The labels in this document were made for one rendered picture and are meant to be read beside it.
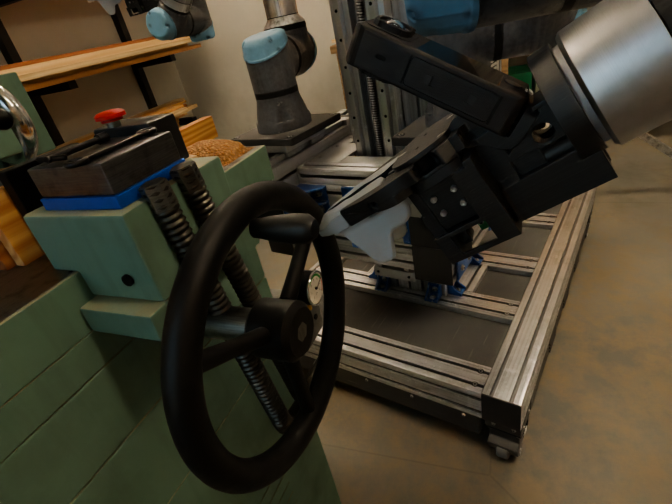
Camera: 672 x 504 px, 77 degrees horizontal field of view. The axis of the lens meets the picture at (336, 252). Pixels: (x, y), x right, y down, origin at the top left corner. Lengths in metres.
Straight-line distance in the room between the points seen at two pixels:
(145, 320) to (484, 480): 1.00
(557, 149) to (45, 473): 0.50
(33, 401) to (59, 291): 0.10
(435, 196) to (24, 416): 0.39
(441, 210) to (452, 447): 1.04
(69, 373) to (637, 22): 0.50
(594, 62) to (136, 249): 0.35
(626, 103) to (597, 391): 1.25
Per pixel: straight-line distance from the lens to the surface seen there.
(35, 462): 0.50
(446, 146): 0.28
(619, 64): 0.26
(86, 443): 0.53
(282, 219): 0.34
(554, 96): 0.27
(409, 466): 1.27
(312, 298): 0.73
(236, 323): 0.43
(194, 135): 0.83
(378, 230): 0.33
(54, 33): 3.83
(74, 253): 0.47
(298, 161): 1.16
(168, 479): 0.63
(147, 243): 0.40
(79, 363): 0.49
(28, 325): 0.46
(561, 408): 1.40
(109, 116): 0.49
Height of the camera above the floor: 1.07
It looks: 29 degrees down
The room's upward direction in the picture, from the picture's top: 13 degrees counter-clockwise
